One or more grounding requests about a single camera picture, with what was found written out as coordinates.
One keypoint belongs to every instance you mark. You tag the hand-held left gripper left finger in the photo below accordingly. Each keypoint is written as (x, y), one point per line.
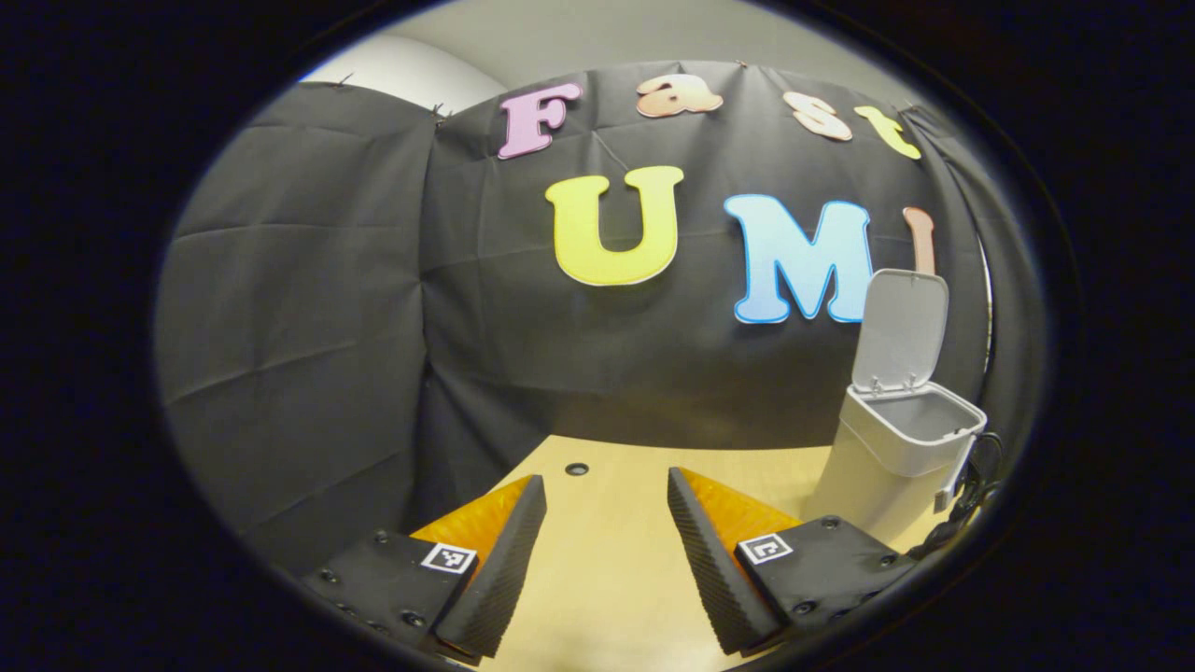
(499, 579)

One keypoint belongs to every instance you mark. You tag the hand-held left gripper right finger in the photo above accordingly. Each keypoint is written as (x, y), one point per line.
(714, 579)

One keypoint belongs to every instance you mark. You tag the white desktop garbage bin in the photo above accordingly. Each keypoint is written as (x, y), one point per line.
(878, 485)

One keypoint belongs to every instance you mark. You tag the light wooden desktop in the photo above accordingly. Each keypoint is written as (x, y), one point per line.
(607, 560)

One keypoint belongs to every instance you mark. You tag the black backdrop cloth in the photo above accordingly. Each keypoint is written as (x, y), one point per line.
(560, 355)

